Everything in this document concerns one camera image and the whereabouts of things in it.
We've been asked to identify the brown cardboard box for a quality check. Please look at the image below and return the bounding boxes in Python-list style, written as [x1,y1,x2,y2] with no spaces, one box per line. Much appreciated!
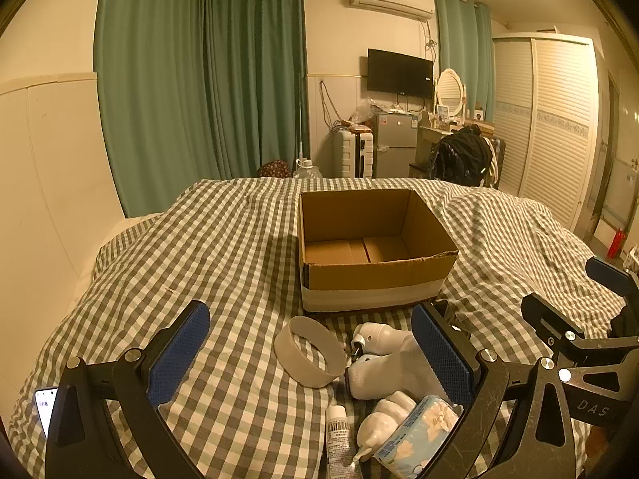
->
[298,188,460,314]

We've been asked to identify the checkered blanket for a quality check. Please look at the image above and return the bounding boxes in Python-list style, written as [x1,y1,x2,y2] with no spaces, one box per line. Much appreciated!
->
[7,177,630,479]

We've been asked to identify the white dressing table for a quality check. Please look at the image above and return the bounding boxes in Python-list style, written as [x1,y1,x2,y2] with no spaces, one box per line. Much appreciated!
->
[417,120,472,166]

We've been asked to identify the white cream tube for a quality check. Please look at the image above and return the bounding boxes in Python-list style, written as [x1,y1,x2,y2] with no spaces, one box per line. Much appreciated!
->
[325,405,366,479]

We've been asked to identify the black backpack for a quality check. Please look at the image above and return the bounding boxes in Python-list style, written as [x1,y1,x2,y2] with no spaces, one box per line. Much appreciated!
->
[430,126,495,188]

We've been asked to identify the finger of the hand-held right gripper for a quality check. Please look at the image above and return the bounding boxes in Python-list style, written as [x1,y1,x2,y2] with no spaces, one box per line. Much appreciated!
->
[520,293,587,355]
[585,257,639,303]

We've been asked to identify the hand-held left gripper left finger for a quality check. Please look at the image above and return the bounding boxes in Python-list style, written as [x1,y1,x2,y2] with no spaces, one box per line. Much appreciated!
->
[45,300,211,479]

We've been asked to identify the clear plastic bag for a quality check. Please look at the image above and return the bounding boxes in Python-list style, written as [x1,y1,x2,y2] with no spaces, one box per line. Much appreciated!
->
[352,98,376,127]

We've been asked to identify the white sock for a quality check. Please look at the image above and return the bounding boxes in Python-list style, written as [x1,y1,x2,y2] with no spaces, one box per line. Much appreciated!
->
[346,334,452,401]

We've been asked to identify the wall cables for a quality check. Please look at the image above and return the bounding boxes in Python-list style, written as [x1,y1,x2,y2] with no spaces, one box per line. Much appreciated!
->
[318,79,345,133]

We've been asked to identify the clear water jug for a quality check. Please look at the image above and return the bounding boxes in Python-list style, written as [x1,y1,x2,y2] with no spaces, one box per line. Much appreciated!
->
[292,158,323,179]

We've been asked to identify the white louvred wardrobe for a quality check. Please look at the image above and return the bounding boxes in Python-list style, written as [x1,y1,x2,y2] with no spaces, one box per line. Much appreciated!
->
[492,34,600,233]

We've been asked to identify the oval white mirror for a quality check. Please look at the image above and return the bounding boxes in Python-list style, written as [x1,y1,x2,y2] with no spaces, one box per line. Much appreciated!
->
[435,68,466,119]

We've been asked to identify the white suitcase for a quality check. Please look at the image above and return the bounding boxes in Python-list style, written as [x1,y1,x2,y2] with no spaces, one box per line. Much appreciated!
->
[333,131,374,179]

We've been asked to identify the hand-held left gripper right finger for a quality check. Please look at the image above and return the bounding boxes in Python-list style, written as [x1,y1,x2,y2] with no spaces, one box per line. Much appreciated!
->
[410,300,587,479]

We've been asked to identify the smartphone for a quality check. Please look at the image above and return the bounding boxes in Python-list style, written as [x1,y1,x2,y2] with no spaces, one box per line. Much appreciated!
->
[34,385,62,441]

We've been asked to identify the dark patterned cushion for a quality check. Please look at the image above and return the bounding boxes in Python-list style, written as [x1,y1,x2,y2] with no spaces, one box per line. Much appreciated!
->
[258,160,292,179]

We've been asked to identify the black wall television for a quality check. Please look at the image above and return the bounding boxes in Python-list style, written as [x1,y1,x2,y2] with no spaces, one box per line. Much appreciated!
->
[367,48,435,99]

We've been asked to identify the white plastic bottle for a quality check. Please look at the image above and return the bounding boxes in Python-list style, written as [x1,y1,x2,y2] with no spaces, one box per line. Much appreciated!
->
[351,323,406,357]

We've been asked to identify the beige tape roll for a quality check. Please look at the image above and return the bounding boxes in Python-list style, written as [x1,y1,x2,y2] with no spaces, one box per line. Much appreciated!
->
[274,315,347,389]

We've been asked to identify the wide green curtain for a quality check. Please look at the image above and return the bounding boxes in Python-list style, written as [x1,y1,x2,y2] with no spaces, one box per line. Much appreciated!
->
[94,0,206,219]

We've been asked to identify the grey small fridge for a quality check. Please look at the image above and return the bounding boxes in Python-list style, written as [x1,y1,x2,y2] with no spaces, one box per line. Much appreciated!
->
[373,112,420,179]

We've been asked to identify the floral tissue pack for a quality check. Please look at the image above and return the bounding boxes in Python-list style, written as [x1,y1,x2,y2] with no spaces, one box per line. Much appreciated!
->
[373,395,461,478]

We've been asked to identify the dark green curtain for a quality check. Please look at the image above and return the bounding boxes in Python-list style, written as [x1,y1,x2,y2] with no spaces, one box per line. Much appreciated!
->
[201,0,309,180]

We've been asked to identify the light green curtain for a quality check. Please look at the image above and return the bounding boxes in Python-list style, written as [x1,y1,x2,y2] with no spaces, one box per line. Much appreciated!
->
[432,0,496,121]

